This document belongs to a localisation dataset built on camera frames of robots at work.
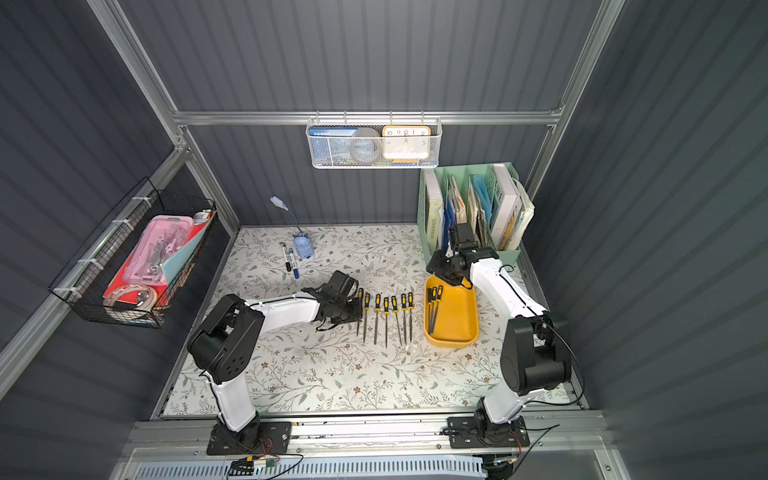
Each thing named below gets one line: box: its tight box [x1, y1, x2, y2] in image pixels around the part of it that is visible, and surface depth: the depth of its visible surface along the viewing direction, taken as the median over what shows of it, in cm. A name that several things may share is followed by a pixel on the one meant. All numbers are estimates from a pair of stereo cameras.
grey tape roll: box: [349, 127, 381, 164], surface depth 89 cm
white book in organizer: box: [490, 163, 523, 250], surface depth 101 cm
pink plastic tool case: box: [122, 215, 194, 287], surface depth 74 cm
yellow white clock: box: [382, 125, 432, 160], surface depth 90 cm
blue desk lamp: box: [269, 195, 314, 259], surface depth 109 cm
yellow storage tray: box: [424, 274, 479, 349], surface depth 97 cm
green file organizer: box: [417, 162, 535, 265], surface depth 100 cm
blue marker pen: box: [288, 248, 300, 279], surface depth 110 cm
